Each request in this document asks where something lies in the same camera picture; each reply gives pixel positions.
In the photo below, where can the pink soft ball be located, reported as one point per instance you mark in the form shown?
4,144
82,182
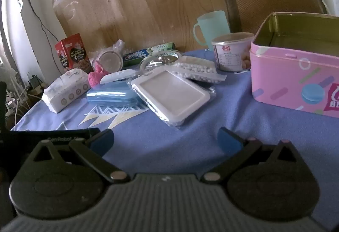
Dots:
95,77

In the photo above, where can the bag of white beads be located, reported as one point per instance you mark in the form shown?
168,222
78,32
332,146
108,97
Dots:
198,70

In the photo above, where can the blue printed tablecloth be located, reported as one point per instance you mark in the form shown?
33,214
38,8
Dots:
185,141

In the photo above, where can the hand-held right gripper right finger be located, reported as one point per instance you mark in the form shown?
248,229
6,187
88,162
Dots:
229,140

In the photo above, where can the black power adapter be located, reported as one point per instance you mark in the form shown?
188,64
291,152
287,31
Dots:
34,81

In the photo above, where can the red snack box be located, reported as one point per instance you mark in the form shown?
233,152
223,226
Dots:
72,54

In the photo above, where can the blue sponge pack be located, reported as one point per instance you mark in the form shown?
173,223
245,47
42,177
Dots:
108,92

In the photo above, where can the white tissue pack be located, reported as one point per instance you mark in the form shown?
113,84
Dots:
66,88

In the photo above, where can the green and blue toothpaste box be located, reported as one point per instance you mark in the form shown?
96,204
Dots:
137,56

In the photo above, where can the pink tin box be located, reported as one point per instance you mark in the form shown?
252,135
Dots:
286,75

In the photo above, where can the mint green plastic cup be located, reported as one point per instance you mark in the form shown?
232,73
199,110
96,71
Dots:
212,26

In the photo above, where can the clear tape roll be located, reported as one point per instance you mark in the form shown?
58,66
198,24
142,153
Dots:
159,58

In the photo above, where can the clear jar in plastic bag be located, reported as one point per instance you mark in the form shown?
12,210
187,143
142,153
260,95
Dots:
110,59

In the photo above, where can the white tray in plastic wrap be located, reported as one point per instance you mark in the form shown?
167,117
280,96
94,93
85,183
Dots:
169,91

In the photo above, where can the round snack can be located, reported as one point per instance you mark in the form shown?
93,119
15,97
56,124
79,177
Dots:
230,54

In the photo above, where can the wood pattern board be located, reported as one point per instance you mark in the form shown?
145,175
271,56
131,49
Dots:
132,4

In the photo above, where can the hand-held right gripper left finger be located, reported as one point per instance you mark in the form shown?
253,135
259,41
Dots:
102,141

